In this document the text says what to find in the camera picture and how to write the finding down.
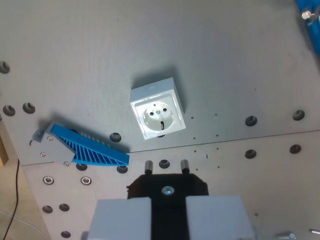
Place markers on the thin silver pin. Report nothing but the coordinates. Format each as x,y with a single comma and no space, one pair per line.
315,231

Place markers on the silver wing screw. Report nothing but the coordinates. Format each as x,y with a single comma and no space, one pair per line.
308,15

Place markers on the grey mounting bracket plate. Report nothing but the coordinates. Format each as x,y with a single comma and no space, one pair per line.
53,150

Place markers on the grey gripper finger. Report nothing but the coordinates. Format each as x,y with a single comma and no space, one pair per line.
120,220
217,217

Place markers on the white wall socket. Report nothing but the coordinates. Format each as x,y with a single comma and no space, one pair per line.
160,117

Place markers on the blue ribbed wedge part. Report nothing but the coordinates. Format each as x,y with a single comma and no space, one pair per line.
95,150

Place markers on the silver hex socket screw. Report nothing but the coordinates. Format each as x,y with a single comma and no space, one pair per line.
86,180
48,180

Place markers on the blue clamp bar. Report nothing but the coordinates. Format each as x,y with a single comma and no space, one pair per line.
313,35

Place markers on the black plug with metal pins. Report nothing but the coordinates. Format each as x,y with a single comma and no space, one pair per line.
170,200

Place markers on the wooden block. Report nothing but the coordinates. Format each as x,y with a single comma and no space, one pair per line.
3,147

